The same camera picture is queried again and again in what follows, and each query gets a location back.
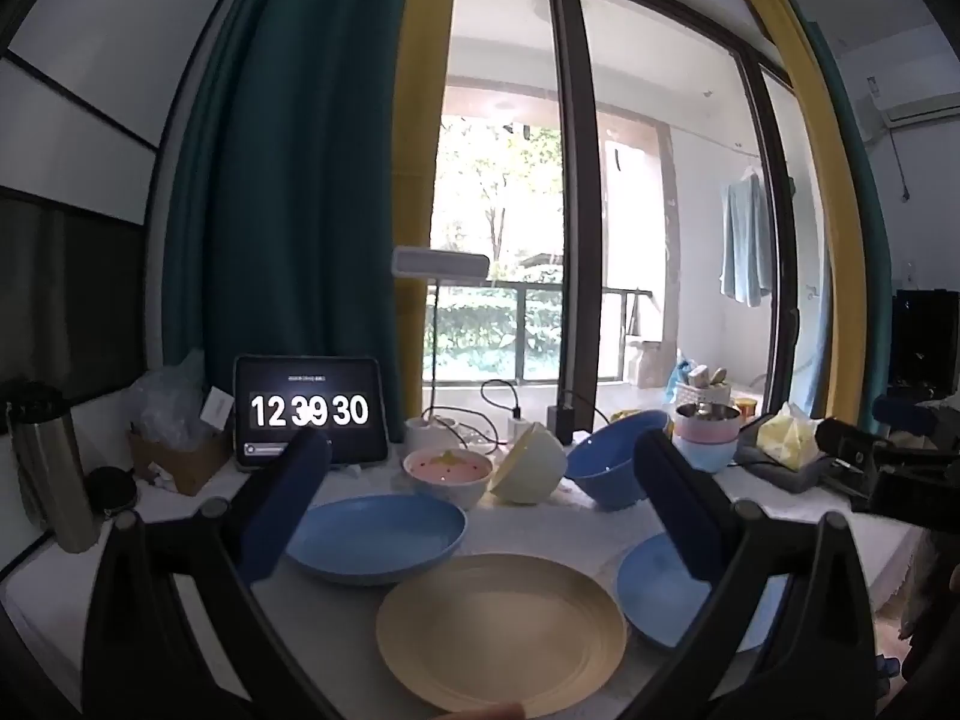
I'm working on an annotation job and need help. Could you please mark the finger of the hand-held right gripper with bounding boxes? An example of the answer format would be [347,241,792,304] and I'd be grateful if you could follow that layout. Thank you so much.
[872,395,947,430]
[816,418,947,475]

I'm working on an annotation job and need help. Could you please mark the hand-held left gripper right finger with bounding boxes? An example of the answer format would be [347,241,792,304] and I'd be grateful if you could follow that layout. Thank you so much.
[634,429,878,720]

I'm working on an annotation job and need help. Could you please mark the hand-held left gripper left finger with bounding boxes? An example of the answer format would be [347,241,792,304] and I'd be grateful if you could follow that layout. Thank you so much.
[82,427,338,720]

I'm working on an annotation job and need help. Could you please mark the blue plate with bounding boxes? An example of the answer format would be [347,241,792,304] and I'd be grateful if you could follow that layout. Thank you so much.
[615,531,788,653]
[285,493,467,587]

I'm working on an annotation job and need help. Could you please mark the dark blue bowl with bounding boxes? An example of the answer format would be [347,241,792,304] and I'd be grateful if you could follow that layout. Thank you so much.
[564,409,672,512]

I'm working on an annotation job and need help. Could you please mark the cream bowl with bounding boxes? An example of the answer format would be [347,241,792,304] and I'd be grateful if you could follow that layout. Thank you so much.
[489,420,569,505]

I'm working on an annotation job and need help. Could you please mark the strawberry print bowl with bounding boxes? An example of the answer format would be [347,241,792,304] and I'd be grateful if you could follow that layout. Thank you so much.
[402,447,494,511]

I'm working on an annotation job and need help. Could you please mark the beige plate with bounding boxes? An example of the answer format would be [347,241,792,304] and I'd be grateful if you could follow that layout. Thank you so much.
[375,553,628,717]

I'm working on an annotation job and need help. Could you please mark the dark grey flat case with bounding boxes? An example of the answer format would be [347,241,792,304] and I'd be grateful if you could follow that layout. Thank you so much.
[731,420,875,497]

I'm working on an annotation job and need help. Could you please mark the yellow tissue pack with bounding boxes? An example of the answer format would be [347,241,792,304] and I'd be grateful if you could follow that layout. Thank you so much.
[756,402,820,470]

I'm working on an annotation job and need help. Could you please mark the light blue bowl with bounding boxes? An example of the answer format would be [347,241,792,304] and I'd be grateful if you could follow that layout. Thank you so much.
[675,435,740,473]

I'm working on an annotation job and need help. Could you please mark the pink bowl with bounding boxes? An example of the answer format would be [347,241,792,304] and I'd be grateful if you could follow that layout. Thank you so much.
[673,412,742,446]

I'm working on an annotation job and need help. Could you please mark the black tablet clock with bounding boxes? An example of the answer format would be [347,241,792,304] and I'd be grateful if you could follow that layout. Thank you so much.
[232,355,391,473]

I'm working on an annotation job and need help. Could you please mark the brown cardboard box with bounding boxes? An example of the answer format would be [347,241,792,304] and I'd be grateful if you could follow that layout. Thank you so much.
[127,427,233,496]

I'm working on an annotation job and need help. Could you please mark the teal curtain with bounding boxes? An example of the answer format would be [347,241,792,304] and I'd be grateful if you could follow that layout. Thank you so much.
[161,0,406,421]
[787,0,895,421]

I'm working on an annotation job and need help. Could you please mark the small white box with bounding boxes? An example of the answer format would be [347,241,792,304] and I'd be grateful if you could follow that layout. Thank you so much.
[201,387,235,428]

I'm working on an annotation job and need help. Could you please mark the white woven basket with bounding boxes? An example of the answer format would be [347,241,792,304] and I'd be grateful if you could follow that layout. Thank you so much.
[675,379,732,410]

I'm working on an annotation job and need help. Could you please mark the balcony cardboard box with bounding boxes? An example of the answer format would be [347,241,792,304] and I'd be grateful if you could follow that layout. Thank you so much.
[626,340,676,389]

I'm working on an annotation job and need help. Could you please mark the white textured tablecloth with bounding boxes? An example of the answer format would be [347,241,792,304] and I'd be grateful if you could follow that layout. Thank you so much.
[0,457,923,720]

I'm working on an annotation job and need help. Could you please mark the clear plastic bag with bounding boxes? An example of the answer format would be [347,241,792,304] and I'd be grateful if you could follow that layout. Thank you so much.
[124,349,226,443]

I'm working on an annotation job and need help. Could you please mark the yellow curtain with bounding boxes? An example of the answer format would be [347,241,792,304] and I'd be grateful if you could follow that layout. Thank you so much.
[390,0,460,421]
[739,0,878,421]

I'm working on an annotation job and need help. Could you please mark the round black lid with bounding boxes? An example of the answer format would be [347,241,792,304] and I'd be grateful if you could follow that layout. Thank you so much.
[86,466,140,518]

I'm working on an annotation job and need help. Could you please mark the white power strip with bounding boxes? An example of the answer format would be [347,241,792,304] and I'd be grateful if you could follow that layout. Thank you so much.
[454,424,593,457]

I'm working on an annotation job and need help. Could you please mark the light blue hanging towel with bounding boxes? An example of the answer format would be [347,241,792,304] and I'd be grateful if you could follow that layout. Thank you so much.
[720,176,773,308]

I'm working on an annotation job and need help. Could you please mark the white air conditioner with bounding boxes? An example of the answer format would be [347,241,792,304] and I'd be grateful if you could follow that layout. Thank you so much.
[874,75,960,140]

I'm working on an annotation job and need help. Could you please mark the steel thermos bottle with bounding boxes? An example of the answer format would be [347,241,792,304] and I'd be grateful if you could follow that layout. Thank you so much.
[6,382,98,552]

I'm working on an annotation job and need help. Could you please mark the balcony railing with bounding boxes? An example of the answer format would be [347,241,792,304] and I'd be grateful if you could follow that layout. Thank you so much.
[435,281,661,383]

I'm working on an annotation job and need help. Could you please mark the white desk lamp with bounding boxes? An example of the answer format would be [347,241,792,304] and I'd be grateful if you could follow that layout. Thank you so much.
[391,246,491,460]

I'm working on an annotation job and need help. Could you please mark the black charger cable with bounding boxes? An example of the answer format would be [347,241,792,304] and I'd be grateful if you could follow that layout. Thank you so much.
[562,388,610,430]
[480,379,526,421]

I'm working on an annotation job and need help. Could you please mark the dark sliding door frame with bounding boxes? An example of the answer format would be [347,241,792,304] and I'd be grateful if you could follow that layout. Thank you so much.
[551,0,601,428]

